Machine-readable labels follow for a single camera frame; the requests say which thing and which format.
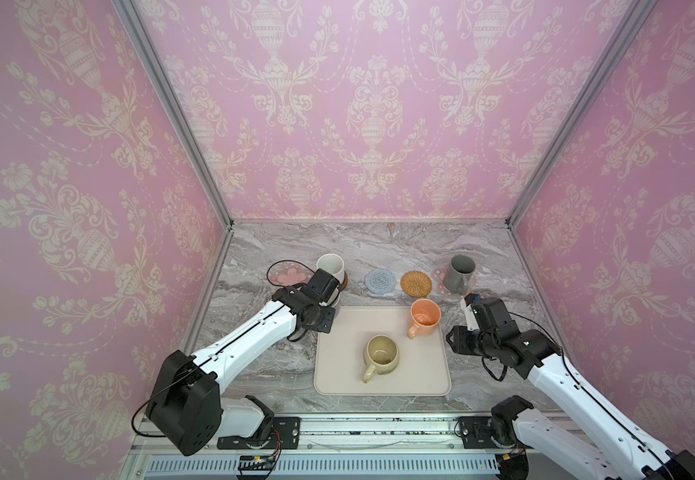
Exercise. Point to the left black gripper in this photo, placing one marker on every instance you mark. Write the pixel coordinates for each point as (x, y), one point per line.
(328, 325)

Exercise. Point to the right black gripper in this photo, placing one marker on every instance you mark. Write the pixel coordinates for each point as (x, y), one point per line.
(464, 339)

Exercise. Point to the pink flower coaster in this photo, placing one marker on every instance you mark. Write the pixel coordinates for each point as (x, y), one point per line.
(288, 272)
(453, 283)

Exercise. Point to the brown wooden round coaster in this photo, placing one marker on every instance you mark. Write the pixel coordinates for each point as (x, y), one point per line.
(344, 282)

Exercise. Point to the white ceramic mug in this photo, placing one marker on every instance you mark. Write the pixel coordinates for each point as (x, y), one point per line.
(332, 264)

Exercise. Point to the blue woven round coaster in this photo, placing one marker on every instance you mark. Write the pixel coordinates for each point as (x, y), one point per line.
(380, 282)

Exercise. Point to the yellow ceramic mug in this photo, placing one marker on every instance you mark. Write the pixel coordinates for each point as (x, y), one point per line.
(381, 357)

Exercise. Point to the grey green ceramic mug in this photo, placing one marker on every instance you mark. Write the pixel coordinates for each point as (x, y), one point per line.
(463, 264)

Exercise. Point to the orange ceramic mug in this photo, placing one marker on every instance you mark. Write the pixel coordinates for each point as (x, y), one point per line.
(425, 317)

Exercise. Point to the tan rattan round coaster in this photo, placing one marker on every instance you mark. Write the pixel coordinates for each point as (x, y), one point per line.
(416, 284)

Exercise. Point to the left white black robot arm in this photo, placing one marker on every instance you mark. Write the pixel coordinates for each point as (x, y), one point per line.
(186, 404)

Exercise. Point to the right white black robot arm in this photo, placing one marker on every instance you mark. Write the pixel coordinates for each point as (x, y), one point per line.
(615, 448)

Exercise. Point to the beige rectangular tray mat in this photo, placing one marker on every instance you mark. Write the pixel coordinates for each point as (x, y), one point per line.
(339, 365)

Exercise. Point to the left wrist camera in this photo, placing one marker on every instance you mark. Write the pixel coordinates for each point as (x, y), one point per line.
(322, 287)

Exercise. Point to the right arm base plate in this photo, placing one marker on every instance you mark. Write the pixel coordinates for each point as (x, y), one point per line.
(482, 432)

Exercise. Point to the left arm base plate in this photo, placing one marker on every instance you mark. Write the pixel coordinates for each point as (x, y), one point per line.
(277, 431)

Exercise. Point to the aluminium front rail frame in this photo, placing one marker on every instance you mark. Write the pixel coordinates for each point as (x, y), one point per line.
(360, 446)

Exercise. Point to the left aluminium corner post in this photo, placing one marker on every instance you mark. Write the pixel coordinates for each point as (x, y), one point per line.
(157, 74)

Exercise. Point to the aluminium corner post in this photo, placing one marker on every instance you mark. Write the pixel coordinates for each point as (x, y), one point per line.
(629, 26)
(157, 74)

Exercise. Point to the right aluminium corner post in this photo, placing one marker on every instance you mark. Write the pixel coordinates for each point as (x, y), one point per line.
(629, 26)

